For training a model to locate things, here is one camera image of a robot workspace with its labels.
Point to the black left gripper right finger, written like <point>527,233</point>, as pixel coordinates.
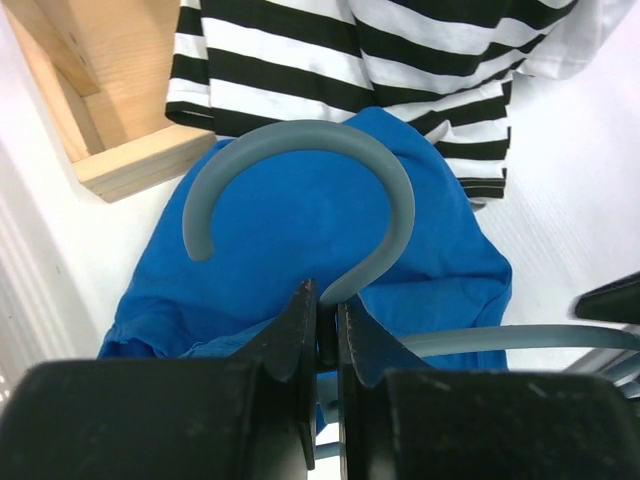
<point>370,357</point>

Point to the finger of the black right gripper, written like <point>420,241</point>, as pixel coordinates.
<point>615,302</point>

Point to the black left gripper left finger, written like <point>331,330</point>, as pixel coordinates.
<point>268,411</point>

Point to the teal hanger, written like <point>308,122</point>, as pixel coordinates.
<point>466,416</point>

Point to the blue tank top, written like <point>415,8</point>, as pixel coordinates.
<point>312,215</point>

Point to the black white striped tank top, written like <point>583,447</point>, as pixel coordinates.
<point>444,67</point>

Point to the wooden clothes rack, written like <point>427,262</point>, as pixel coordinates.
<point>102,69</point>

